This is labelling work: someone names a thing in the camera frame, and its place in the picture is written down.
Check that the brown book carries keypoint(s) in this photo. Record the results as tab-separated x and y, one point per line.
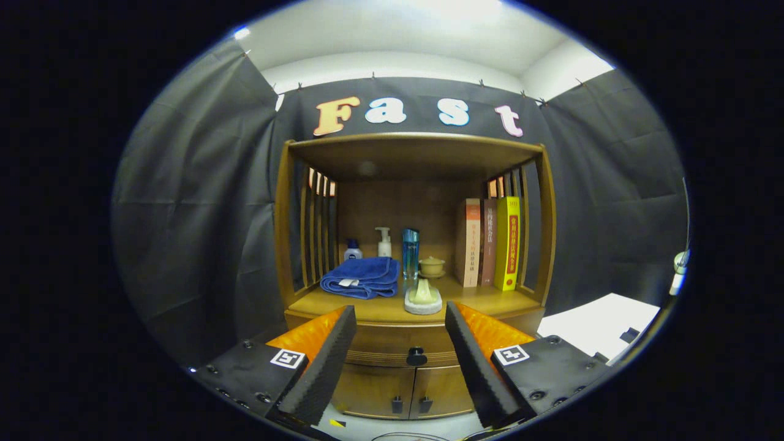
488	245

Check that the wooden drawer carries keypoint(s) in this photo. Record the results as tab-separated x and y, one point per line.
392	340

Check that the tall blue glass bottle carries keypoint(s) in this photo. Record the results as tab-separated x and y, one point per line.
410	254

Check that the wooden cabinet door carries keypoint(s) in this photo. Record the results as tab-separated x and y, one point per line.
441	389
367	392

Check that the yellow lidded teacup with saucer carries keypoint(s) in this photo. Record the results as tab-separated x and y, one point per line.
432	266

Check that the yellow book red label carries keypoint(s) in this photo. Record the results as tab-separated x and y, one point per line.
507	245

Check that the small white fixture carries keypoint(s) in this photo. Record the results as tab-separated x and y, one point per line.
678	263

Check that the wooden cabinet with slatted sides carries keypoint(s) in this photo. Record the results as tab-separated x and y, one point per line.
416	156

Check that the black backdrop cloth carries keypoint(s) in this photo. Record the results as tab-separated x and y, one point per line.
184	184

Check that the white flat board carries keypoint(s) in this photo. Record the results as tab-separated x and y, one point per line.
600	321

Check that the wooden countertop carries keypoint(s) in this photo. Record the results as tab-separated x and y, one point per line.
490	300

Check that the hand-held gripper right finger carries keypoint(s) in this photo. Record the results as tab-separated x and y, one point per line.
478	367

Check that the blue folded towel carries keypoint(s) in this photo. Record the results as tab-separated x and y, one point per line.
361	275

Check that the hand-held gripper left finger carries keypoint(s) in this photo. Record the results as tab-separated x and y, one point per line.
324	367

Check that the black drawer knob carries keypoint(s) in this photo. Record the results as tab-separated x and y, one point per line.
416	356

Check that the beige book orange band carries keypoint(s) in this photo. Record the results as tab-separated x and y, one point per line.
470	245

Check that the white pump bottle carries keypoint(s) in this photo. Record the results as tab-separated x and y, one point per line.
384	247

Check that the small white bottle blue cap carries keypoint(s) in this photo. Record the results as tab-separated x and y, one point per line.
353	252

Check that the ceiling light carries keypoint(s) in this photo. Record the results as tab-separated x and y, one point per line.
241	33

